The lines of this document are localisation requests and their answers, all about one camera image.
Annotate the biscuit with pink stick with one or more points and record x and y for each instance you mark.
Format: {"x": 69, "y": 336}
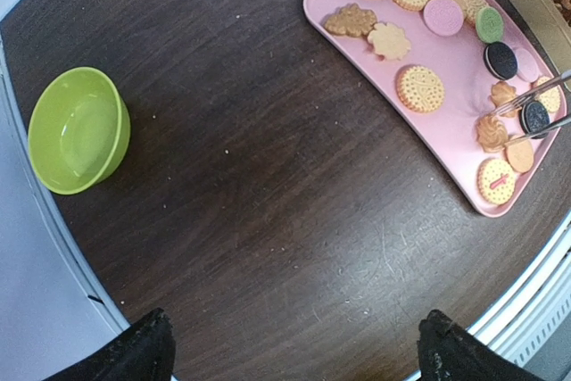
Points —
{"x": 496, "y": 181}

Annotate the green sandwich cookie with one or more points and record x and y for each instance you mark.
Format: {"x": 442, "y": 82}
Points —
{"x": 489, "y": 25}

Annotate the black sandwich cookie upper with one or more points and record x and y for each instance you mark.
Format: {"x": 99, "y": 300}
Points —
{"x": 500, "y": 60}

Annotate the green plastic bowl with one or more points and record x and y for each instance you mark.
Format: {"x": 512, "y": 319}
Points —
{"x": 79, "y": 131}

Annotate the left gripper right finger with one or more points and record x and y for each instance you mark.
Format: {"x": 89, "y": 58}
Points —
{"x": 446, "y": 351}

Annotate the black sandwich cookie lower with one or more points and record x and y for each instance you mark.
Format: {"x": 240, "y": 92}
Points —
{"x": 534, "y": 117}

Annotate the plain round cookie bottom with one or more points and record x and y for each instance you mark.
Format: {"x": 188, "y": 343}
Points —
{"x": 519, "y": 154}

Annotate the black sandwich cookie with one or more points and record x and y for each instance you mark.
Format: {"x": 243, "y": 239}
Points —
{"x": 500, "y": 60}
{"x": 534, "y": 117}

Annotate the star butter cookie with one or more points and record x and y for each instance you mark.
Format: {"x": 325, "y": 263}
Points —
{"x": 502, "y": 93}

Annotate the swirl cookie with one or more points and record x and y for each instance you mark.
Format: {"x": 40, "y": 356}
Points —
{"x": 491, "y": 134}

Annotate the beige round biscuit corner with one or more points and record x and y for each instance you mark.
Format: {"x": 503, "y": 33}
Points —
{"x": 551, "y": 98}

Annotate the brown tree cookie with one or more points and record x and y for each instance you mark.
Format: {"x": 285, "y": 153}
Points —
{"x": 351, "y": 21}

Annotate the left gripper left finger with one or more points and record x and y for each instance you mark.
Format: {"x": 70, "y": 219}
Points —
{"x": 145, "y": 351}

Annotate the pink sandwich cookie upper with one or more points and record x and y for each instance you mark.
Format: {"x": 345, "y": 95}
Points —
{"x": 444, "y": 17}

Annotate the pink sandwich cookie lower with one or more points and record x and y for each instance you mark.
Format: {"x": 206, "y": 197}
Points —
{"x": 527, "y": 68}

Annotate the pink plastic tray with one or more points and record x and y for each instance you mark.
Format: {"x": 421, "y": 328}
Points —
{"x": 449, "y": 132}

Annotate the metal serving tongs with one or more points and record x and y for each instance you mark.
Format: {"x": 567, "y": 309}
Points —
{"x": 529, "y": 96}

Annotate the pink sandwich cookie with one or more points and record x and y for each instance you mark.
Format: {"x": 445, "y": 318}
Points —
{"x": 444, "y": 17}
{"x": 527, "y": 68}

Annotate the beige flower cookie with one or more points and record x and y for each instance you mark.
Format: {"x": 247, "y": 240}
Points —
{"x": 389, "y": 41}

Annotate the beige round biscuit left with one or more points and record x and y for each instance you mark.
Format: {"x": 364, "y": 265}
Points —
{"x": 420, "y": 89}

